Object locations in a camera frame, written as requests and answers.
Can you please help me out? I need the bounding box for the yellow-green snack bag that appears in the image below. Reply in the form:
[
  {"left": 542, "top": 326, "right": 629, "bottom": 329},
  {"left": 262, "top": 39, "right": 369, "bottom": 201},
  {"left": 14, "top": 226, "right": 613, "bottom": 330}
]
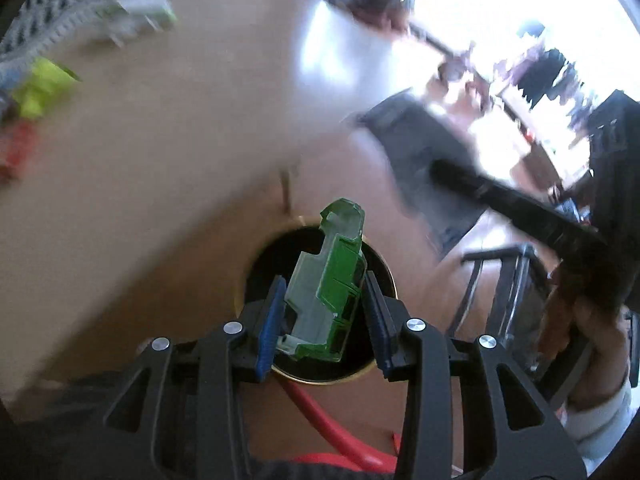
[{"left": 11, "top": 58, "right": 79, "bottom": 120}]

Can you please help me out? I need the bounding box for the red chair frame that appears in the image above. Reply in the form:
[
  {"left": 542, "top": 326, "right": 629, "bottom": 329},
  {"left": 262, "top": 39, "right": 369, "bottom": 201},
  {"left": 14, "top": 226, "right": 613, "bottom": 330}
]
[{"left": 278, "top": 377, "right": 401, "bottom": 474}]

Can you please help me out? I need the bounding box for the white sleeve forearm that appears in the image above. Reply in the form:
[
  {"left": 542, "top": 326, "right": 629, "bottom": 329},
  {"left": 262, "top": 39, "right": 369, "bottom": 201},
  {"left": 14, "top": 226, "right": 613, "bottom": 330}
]
[{"left": 562, "top": 379, "right": 638, "bottom": 476}]

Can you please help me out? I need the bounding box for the person's right hand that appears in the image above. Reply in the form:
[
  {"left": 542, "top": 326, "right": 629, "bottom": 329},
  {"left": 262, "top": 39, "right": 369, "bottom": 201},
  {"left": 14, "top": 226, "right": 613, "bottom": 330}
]
[{"left": 537, "top": 263, "right": 633, "bottom": 411}]

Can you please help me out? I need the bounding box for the black gold-rimmed trash bin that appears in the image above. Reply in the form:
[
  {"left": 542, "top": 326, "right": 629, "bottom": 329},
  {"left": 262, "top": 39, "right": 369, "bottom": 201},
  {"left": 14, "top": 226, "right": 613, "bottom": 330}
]
[{"left": 234, "top": 214, "right": 397, "bottom": 386}]

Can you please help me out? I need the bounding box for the red snack box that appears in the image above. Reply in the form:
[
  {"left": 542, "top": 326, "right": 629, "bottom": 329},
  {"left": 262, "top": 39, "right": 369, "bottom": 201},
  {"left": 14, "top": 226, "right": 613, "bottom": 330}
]
[{"left": 1, "top": 120, "right": 39, "bottom": 183}]

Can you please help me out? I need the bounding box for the torn white green package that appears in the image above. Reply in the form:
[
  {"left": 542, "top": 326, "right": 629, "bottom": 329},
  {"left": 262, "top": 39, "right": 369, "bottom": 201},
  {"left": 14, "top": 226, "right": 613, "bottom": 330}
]
[{"left": 96, "top": 0, "right": 177, "bottom": 47}]

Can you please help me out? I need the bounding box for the dark grey floor mat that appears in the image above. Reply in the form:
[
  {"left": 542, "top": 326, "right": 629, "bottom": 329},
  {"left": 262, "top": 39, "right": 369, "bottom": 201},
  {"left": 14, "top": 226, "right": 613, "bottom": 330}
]
[{"left": 352, "top": 90, "right": 486, "bottom": 259}]

